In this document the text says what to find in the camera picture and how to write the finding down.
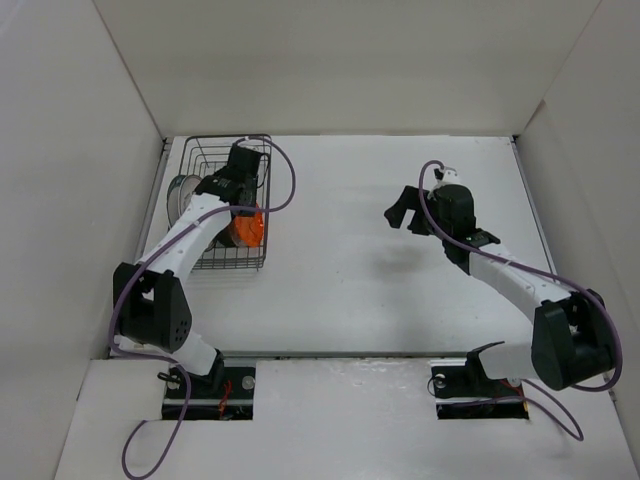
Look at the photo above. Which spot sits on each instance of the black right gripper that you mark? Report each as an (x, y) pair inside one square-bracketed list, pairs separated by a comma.
[(409, 199)]

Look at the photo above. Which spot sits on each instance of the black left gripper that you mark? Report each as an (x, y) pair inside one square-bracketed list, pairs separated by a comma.
[(253, 185)]

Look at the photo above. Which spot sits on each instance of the orange plate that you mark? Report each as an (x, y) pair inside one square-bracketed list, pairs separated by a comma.
[(247, 231)]

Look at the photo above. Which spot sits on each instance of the black plate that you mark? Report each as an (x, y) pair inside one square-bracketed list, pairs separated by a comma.
[(224, 239)]

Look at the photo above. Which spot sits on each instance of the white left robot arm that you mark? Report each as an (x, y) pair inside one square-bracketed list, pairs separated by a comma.
[(335, 285)]

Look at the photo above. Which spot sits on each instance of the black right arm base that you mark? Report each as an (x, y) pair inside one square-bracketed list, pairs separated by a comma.
[(462, 391)]

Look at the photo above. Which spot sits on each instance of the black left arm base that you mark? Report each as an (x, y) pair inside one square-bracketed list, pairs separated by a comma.
[(225, 394)]

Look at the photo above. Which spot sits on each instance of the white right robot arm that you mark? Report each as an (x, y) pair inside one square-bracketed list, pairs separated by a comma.
[(574, 341)]

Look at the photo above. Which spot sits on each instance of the dark wire dish rack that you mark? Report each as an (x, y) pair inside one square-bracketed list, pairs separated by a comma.
[(204, 155)]

